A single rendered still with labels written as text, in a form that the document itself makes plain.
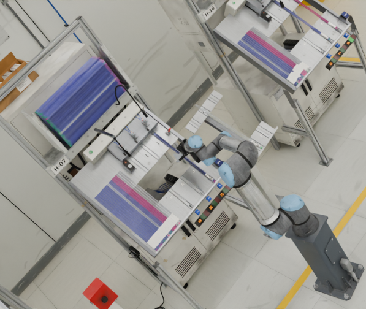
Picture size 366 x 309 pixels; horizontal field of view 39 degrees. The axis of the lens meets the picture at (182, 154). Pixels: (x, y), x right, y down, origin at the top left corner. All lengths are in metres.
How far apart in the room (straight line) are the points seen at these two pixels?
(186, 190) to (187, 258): 0.67
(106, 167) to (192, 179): 0.55
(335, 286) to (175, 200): 1.09
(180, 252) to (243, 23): 1.67
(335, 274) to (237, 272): 0.82
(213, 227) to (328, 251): 1.04
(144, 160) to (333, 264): 1.29
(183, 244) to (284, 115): 1.25
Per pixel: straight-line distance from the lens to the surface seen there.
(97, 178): 3.25
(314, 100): 4.23
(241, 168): 2.52
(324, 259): 3.02
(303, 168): 4.05
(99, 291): 3.16
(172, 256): 3.62
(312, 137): 3.81
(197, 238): 3.69
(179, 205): 3.18
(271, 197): 3.72
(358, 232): 3.51
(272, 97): 3.87
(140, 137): 3.25
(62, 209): 4.97
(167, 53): 5.22
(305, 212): 2.81
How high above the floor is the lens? 2.73
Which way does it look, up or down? 34 degrees down
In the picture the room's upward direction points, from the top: 37 degrees counter-clockwise
